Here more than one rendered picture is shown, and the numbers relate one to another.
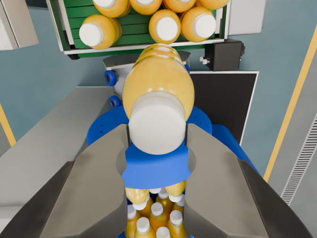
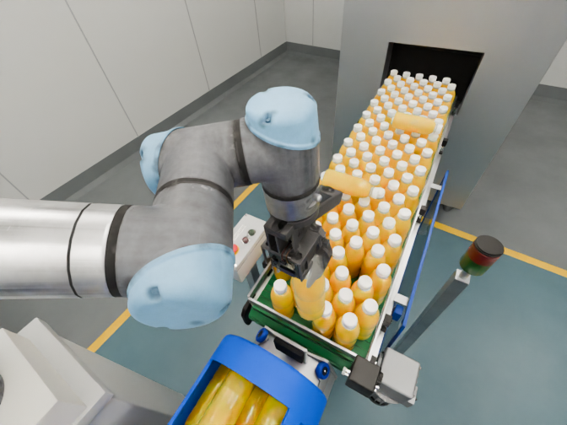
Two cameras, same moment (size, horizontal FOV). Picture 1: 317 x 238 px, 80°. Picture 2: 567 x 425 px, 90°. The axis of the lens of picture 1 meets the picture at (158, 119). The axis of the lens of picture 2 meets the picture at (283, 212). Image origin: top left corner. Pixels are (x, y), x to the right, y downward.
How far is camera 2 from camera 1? 0.51 m
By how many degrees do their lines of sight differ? 65
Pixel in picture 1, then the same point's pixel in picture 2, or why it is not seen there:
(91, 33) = (281, 284)
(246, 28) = (396, 384)
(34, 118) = not seen: hidden behind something
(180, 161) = (288, 372)
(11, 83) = (130, 341)
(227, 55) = (365, 370)
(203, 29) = (347, 320)
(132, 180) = (244, 362)
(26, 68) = (160, 338)
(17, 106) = not seen: hidden behind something
